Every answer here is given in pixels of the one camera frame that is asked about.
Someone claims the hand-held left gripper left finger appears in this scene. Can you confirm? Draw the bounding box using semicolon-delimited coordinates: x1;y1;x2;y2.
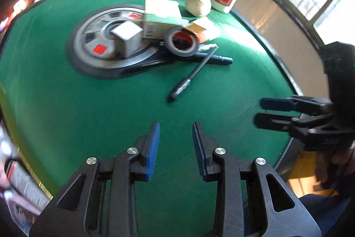
29;122;161;237

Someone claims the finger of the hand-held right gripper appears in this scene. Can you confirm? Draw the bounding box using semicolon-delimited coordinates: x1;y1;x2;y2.
260;95;333;115
254;113;333;143

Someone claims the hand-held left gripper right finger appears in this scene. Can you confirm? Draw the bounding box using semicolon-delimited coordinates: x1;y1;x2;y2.
192;122;322;237

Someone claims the black pen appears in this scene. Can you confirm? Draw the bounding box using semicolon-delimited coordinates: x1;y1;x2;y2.
167;47;219;102

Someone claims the black tape roll red core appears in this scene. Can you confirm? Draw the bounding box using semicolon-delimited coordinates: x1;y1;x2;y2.
164;27;199;58

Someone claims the gold-trimmed white box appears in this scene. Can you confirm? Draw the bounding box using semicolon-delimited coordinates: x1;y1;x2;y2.
0;87;54;237

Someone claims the small grey cube box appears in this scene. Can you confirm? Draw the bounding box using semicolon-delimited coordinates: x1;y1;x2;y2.
110;21;143;58

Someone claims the grey red printed box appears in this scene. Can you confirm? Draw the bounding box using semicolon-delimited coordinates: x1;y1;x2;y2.
6;159;51;216

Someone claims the person's right hand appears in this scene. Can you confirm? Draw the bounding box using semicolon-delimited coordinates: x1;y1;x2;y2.
316;143;355;188

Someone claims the dark blue marker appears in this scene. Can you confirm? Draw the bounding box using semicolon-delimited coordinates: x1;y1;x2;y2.
204;54;234;66

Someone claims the person's blue trouser leg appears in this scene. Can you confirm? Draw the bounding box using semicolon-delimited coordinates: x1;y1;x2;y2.
300;193;355;237

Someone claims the small white brown box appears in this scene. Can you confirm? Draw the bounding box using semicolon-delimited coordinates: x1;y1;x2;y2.
183;18;211;42

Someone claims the cream twine ball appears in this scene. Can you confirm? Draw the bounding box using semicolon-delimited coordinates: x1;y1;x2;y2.
185;0;212;17

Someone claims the round grey table control panel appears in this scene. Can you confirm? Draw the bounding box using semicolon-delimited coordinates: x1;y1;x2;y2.
67;5;167;79

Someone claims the white green carton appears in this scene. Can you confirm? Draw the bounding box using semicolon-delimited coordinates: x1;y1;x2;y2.
143;0;189;40

